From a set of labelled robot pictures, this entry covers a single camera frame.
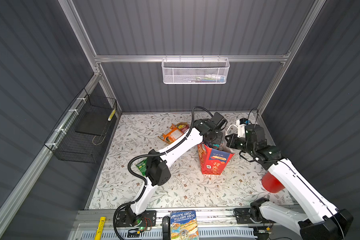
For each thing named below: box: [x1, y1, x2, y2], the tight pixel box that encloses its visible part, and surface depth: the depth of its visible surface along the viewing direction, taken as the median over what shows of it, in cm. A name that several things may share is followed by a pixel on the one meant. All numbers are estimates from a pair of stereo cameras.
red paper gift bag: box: [197, 144, 235, 176], surface depth 76 cm
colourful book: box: [170, 210, 200, 240], surface depth 71 cm
